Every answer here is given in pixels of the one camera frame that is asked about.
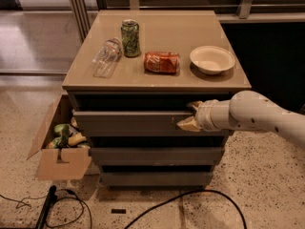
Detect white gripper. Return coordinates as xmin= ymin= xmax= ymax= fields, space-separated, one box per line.
xmin=177 ymin=100 xmax=219 ymax=132

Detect grey top drawer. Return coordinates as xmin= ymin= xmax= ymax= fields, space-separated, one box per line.
xmin=73 ymin=111 xmax=232 ymax=137

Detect grey drawer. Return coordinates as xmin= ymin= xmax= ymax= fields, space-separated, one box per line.
xmin=90 ymin=147 xmax=224 ymax=166
xmin=100 ymin=172 xmax=213 ymax=187
xmin=73 ymin=111 xmax=232 ymax=137

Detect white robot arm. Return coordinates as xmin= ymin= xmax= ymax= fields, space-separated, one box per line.
xmin=177 ymin=91 xmax=305 ymax=148

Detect grey middle drawer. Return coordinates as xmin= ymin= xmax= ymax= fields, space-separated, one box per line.
xmin=90 ymin=147 xmax=224 ymax=166

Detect grey drawer cabinet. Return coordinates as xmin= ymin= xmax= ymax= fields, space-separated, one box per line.
xmin=63 ymin=10 xmax=251 ymax=174

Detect grey bottom drawer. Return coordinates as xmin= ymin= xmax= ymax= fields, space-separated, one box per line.
xmin=100 ymin=172 xmax=213 ymax=187

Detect white bowl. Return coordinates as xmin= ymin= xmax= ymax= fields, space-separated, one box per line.
xmin=190 ymin=46 xmax=236 ymax=75

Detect orange soda can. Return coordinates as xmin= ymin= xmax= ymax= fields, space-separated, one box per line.
xmin=144 ymin=52 xmax=180 ymax=74

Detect clear plastic bottle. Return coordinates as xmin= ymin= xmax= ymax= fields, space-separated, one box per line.
xmin=91 ymin=37 xmax=122 ymax=78

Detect green drink can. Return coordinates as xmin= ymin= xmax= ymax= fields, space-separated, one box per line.
xmin=121 ymin=19 xmax=141 ymax=57

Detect snack bags in box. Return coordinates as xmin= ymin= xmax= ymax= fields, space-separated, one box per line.
xmin=45 ymin=117 xmax=90 ymax=149

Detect cardboard box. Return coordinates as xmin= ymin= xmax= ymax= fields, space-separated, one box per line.
xmin=27 ymin=94 xmax=92 ymax=180

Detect black bar on floor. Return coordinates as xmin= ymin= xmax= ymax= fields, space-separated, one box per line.
xmin=34 ymin=185 xmax=57 ymax=229

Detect thick black floor cable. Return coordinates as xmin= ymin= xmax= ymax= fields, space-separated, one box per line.
xmin=123 ymin=189 xmax=248 ymax=229

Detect thin black cable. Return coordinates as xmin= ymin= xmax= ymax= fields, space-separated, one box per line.
xmin=0 ymin=188 xmax=93 ymax=229

